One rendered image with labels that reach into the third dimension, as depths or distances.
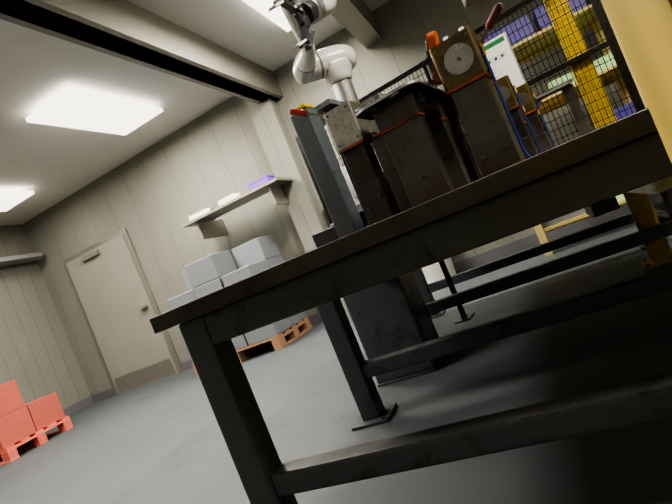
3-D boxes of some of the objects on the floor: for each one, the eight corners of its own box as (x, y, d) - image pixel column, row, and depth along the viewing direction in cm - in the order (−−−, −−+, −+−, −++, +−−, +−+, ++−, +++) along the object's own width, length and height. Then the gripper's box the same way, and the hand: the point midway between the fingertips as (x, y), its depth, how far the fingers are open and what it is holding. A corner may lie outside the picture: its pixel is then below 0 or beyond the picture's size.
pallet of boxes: (312, 327, 559) (274, 233, 560) (282, 348, 486) (239, 240, 487) (234, 355, 602) (199, 267, 603) (197, 378, 529) (156, 278, 530)
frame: (1310, 450, 58) (1096, -48, 58) (255, 583, 116) (154, 334, 117) (664, 237, 296) (624, 140, 297) (425, 316, 355) (392, 235, 355)
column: (377, 387, 231) (326, 262, 232) (392, 365, 260) (346, 254, 260) (437, 370, 220) (383, 239, 220) (445, 349, 248) (397, 233, 249)
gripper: (319, 49, 176) (296, 68, 161) (280, -16, 167) (253, -3, 151) (334, 39, 172) (313, 57, 157) (296, -29, 162) (269, -16, 147)
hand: (285, 27), depth 155 cm, fingers open, 13 cm apart
